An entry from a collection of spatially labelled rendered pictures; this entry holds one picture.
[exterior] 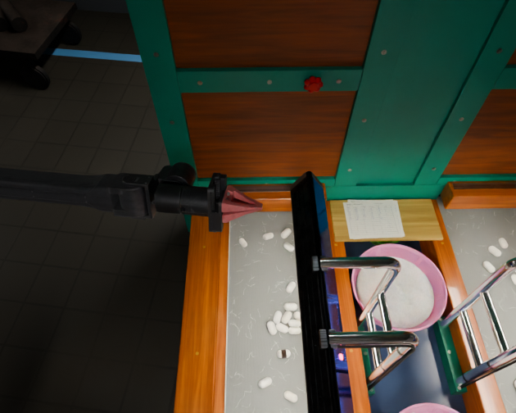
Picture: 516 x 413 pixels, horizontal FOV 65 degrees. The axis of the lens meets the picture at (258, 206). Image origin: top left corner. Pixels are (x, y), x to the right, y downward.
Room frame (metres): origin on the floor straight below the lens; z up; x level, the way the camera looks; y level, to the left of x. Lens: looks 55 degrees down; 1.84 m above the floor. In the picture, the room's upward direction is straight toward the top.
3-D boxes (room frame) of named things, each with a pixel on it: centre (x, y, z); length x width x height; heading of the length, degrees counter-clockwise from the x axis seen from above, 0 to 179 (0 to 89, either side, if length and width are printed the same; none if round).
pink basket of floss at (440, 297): (0.47, -0.40, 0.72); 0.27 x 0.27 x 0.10
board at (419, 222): (0.69, -0.40, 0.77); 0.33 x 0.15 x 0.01; 91
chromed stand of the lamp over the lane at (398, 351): (0.30, -0.20, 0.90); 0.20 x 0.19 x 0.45; 1
